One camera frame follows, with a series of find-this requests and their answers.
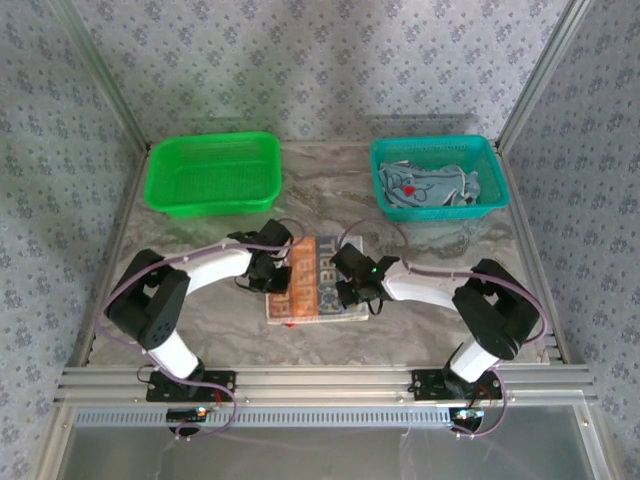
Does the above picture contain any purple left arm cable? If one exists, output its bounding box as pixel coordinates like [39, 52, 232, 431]
[97, 217, 297, 444]

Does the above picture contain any orange blue lettered towel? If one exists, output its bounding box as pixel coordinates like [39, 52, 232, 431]
[264, 233, 371, 327]

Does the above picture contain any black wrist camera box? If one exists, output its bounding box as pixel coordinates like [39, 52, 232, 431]
[258, 218, 295, 250]
[329, 244, 374, 281]

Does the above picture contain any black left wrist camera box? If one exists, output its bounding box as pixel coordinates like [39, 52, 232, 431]
[258, 218, 295, 250]

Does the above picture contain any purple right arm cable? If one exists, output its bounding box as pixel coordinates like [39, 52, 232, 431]
[339, 218, 551, 442]

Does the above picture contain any aluminium frame post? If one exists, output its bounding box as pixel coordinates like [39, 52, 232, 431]
[49, 0, 153, 154]
[493, 0, 596, 151]

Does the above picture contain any grey metal lower panel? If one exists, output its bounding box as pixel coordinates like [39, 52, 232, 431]
[37, 404, 621, 480]

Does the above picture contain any aluminium mounting rail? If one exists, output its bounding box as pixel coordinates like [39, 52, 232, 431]
[54, 366, 599, 406]

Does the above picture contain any grey slotted cable duct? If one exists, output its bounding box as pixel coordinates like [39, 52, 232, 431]
[74, 405, 456, 429]

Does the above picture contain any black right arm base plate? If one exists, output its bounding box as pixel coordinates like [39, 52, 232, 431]
[410, 368, 503, 401]

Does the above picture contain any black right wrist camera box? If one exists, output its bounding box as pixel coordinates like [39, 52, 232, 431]
[329, 244, 374, 281]

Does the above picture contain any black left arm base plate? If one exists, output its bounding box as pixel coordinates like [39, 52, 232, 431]
[145, 368, 237, 403]

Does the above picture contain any green plastic mesh basket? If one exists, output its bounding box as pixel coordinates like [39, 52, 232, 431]
[142, 130, 284, 220]

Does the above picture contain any teal plastic mesh basket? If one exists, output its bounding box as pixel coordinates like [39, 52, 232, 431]
[368, 134, 511, 224]

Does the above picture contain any aluminium table edge rail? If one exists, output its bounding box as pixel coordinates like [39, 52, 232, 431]
[64, 147, 151, 369]
[499, 147, 569, 365]

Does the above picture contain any light blue heart towel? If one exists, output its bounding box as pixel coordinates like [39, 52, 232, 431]
[377, 159, 461, 209]

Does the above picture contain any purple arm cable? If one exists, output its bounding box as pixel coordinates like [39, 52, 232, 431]
[339, 218, 551, 442]
[97, 217, 297, 444]

